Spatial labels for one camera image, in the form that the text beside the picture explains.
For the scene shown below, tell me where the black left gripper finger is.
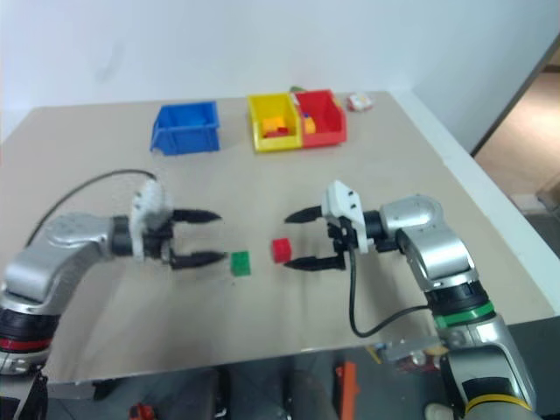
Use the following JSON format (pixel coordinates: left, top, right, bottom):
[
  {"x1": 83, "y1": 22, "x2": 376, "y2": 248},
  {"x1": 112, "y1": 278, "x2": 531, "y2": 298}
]
[
  {"x1": 171, "y1": 208, "x2": 223, "y2": 225},
  {"x1": 169, "y1": 249, "x2": 229, "y2": 271}
]

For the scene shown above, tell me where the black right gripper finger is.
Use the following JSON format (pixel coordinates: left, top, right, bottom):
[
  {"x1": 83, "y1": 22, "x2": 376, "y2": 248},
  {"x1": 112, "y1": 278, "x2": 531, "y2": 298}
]
[
  {"x1": 283, "y1": 255, "x2": 347, "y2": 273},
  {"x1": 284, "y1": 204, "x2": 326, "y2": 225}
]

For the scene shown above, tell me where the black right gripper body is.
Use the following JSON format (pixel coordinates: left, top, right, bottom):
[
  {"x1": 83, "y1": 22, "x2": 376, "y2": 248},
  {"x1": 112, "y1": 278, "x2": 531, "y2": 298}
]
[{"x1": 325, "y1": 215, "x2": 355, "y2": 260}]

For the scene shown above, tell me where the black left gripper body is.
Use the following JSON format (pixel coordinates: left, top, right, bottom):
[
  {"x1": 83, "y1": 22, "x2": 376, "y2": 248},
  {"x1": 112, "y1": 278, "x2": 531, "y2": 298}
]
[{"x1": 142, "y1": 218, "x2": 176, "y2": 264}]

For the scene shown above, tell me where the red cube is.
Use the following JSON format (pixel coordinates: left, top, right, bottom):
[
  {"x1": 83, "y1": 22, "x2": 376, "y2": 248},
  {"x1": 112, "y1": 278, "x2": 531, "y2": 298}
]
[{"x1": 270, "y1": 237, "x2": 293, "y2": 265}]

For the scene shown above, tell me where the green cube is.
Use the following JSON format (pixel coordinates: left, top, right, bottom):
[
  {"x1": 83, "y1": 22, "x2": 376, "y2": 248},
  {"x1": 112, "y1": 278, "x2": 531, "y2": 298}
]
[{"x1": 229, "y1": 249, "x2": 254, "y2": 278}]

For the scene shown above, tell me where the yellow plastic bin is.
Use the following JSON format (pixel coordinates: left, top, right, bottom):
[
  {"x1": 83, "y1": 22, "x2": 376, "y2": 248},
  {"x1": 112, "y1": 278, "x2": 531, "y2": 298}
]
[{"x1": 246, "y1": 92, "x2": 305, "y2": 154}]

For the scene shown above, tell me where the blue plastic bin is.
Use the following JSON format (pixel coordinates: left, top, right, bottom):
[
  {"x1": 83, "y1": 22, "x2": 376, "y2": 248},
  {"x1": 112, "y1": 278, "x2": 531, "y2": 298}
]
[{"x1": 149, "y1": 101, "x2": 221, "y2": 157}]

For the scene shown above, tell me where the orange yellow toy block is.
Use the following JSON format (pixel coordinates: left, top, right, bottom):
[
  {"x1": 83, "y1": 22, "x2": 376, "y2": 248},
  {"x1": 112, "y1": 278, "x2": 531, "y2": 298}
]
[{"x1": 261, "y1": 115, "x2": 288, "y2": 134}]

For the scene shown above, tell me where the red plastic bin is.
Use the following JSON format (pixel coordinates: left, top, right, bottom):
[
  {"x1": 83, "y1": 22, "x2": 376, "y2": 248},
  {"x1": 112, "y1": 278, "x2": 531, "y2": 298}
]
[{"x1": 293, "y1": 88, "x2": 349, "y2": 151}]

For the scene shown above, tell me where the small white red box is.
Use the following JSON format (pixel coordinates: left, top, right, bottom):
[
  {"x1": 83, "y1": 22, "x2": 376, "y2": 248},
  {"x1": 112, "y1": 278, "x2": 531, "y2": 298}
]
[{"x1": 346, "y1": 92, "x2": 374, "y2": 112}]

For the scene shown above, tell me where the orange tool under table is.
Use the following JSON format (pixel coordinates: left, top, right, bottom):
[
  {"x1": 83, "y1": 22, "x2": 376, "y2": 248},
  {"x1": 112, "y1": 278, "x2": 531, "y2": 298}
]
[{"x1": 334, "y1": 360, "x2": 362, "y2": 420}]

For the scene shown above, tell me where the red object under table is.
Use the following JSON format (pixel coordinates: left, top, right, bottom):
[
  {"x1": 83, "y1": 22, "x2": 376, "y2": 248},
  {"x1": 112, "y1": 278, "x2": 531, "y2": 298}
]
[{"x1": 128, "y1": 402, "x2": 157, "y2": 420}]

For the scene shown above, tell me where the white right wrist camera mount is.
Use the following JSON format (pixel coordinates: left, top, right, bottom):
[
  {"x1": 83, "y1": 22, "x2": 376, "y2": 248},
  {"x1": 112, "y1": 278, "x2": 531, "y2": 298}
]
[{"x1": 321, "y1": 179, "x2": 369, "y2": 255}]

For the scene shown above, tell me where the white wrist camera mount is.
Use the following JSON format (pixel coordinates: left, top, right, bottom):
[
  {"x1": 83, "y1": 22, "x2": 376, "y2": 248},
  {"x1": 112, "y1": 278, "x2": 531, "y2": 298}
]
[
  {"x1": 129, "y1": 178, "x2": 174, "y2": 263},
  {"x1": 321, "y1": 179, "x2": 369, "y2": 255}
]

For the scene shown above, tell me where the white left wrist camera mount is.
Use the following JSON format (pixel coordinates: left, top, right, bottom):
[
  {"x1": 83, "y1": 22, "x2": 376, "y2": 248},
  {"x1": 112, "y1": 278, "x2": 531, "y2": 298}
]
[{"x1": 129, "y1": 178, "x2": 174, "y2": 263}]

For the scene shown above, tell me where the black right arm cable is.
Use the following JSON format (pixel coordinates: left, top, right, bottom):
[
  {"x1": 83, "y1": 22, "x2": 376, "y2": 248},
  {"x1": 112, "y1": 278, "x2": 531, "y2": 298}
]
[{"x1": 347, "y1": 244, "x2": 437, "y2": 339}]

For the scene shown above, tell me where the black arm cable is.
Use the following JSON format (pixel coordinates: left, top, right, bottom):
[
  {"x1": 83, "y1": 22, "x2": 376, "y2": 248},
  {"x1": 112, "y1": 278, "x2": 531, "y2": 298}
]
[
  {"x1": 24, "y1": 169, "x2": 158, "y2": 246},
  {"x1": 347, "y1": 244, "x2": 437, "y2": 339}
]

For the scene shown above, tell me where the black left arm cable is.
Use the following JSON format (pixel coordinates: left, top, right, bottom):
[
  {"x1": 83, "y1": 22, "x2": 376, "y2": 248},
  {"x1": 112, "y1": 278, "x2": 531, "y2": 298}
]
[{"x1": 24, "y1": 169, "x2": 158, "y2": 246}]

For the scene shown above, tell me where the grey bracket with yellow parts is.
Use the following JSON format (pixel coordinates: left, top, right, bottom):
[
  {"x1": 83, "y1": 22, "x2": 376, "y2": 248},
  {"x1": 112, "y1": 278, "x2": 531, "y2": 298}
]
[{"x1": 366, "y1": 334, "x2": 449, "y2": 374}]

